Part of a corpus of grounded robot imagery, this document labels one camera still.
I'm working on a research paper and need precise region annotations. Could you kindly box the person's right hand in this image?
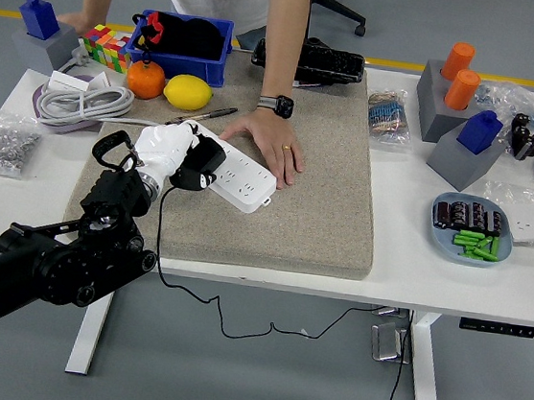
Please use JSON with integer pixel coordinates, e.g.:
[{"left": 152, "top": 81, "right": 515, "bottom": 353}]
[{"left": 57, "top": 10, "right": 101, "bottom": 39}]

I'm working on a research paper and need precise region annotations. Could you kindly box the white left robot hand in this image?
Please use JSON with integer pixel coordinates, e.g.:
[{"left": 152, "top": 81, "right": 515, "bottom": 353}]
[{"left": 128, "top": 115, "right": 223, "bottom": 195}]

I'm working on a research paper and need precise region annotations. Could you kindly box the person's left hand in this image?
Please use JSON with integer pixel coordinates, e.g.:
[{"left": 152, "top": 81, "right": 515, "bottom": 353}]
[{"left": 214, "top": 106, "right": 311, "bottom": 193}]

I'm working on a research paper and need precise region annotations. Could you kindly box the black plug with cord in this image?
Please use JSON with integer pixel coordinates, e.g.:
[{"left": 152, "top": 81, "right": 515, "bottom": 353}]
[{"left": 144, "top": 130, "right": 403, "bottom": 357}]

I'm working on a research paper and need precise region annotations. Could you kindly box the white power strip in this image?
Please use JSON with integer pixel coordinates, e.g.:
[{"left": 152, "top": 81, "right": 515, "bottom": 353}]
[{"left": 154, "top": 120, "right": 284, "bottom": 218}]

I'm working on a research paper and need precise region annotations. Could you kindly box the black smartwatch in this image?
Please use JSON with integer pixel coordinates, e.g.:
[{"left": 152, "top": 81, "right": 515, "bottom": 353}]
[{"left": 255, "top": 92, "right": 295, "bottom": 120}]

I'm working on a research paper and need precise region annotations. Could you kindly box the blue bottle-shaped block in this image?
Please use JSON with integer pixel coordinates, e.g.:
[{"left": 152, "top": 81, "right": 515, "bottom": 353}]
[
  {"left": 454, "top": 106, "right": 505, "bottom": 158},
  {"left": 14, "top": 0, "right": 64, "bottom": 42}
]

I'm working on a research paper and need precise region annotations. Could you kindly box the colourful cube puzzle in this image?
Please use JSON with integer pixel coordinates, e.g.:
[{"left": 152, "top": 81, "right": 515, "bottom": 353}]
[{"left": 78, "top": 21, "right": 137, "bottom": 75}]

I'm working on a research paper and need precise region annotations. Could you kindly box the black pen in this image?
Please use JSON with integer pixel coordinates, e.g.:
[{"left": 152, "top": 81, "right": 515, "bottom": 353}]
[{"left": 164, "top": 99, "right": 239, "bottom": 134}]

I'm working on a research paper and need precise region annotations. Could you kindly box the small white box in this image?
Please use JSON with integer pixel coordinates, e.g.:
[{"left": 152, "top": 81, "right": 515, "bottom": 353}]
[{"left": 46, "top": 69, "right": 92, "bottom": 94}]

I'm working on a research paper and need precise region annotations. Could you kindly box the yellow lemon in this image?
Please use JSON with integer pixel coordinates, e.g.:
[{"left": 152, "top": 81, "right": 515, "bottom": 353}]
[{"left": 161, "top": 72, "right": 215, "bottom": 113}]

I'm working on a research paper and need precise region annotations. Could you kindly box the white card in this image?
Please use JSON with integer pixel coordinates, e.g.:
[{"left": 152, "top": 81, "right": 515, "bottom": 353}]
[{"left": 85, "top": 69, "right": 115, "bottom": 93}]

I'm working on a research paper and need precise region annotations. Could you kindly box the white paper label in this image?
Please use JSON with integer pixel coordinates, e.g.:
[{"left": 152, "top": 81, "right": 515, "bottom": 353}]
[{"left": 292, "top": 77, "right": 328, "bottom": 92}]

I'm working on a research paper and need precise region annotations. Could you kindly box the orange fruit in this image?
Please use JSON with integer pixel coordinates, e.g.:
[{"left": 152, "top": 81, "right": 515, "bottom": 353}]
[{"left": 124, "top": 58, "right": 169, "bottom": 103}]

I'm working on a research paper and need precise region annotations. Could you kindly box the blue plastic bin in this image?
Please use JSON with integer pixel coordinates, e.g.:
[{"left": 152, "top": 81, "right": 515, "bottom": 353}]
[{"left": 120, "top": 7, "right": 238, "bottom": 89}]

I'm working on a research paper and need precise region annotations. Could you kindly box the grey-brown mat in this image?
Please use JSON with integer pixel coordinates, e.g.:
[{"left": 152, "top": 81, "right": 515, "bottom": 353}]
[{"left": 59, "top": 34, "right": 397, "bottom": 283}]

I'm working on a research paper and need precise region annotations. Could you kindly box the black plastic tray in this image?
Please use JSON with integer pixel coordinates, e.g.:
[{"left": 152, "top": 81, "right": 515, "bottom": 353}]
[{"left": 249, "top": 35, "right": 368, "bottom": 89}]

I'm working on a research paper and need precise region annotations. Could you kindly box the purple pad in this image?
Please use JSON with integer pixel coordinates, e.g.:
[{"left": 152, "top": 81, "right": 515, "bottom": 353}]
[{"left": 28, "top": 67, "right": 108, "bottom": 137}]

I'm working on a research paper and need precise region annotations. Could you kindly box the bag of silver screws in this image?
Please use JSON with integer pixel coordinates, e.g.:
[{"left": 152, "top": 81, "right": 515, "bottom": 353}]
[{"left": 0, "top": 113, "right": 46, "bottom": 183}]

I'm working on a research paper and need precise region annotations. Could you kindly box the black office chair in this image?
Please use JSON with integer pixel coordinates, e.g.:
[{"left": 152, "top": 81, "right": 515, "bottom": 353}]
[{"left": 303, "top": 0, "right": 371, "bottom": 53}]

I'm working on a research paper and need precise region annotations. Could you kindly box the grey two-hole block holder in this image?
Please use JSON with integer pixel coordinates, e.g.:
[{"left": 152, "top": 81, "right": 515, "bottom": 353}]
[{"left": 409, "top": 58, "right": 494, "bottom": 150}]

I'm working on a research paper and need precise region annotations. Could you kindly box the dark capacitor with print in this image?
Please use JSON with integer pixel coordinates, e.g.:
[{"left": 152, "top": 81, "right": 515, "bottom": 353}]
[
  {"left": 431, "top": 201, "right": 453, "bottom": 230},
  {"left": 482, "top": 208, "right": 506, "bottom": 237},
  {"left": 465, "top": 200, "right": 489, "bottom": 233},
  {"left": 447, "top": 200, "right": 471, "bottom": 231}
]

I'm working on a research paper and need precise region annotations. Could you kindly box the white table leg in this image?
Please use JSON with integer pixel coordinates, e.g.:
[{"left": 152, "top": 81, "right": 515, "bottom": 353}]
[
  {"left": 64, "top": 260, "right": 124, "bottom": 379},
  {"left": 401, "top": 310, "right": 453, "bottom": 400}
]

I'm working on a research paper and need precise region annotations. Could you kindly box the orange cylinder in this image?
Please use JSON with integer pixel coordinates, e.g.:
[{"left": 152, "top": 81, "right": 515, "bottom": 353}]
[
  {"left": 439, "top": 39, "right": 477, "bottom": 84},
  {"left": 442, "top": 67, "right": 483, "bottom": 114}
]

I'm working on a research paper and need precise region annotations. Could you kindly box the blue-grey plate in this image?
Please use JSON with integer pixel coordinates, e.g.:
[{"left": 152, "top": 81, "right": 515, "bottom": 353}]
[{"left": 426, "top": 189, "right": 520, "bottom": 272}]

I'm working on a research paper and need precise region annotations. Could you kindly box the silver metal pedal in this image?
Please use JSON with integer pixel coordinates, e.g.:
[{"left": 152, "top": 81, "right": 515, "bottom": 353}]
[{"left": 366, "top": 320, "right": 414, "bottom": 365}]

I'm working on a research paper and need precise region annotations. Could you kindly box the clear plastic bag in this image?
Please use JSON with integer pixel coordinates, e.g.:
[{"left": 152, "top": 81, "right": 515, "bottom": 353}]
[{"left": 469, "top": 78, "right": 534, "bottom": 145}]

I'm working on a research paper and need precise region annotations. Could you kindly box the clear socket bag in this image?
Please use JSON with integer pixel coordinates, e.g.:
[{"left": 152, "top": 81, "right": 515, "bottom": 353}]
[{"left": 476, "top": 178, "right": 534, "bottom": 250}]

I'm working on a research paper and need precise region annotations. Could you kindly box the black table control panel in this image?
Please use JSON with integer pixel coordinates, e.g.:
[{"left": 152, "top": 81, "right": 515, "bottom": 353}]
[{"left": 457, "top": 317, "right": 534, "bottom": 341}]

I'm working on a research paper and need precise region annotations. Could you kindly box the grey-white coiled power cord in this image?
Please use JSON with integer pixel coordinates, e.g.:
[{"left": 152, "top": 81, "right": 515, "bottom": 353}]
[{"left": 32, "top": 41, "right": 169, "bottom": 140}]

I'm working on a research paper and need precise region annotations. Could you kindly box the black pouch with red strap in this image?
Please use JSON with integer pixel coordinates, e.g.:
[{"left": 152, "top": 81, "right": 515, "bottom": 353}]
[{"left": 127, "top": 8, "right": 231, "bottom": 74}]

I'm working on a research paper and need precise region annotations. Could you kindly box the black floor cable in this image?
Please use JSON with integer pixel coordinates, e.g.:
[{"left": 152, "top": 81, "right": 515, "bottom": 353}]
[{"left": 383, "top": 308, "right": 417, "bottom": 400}]

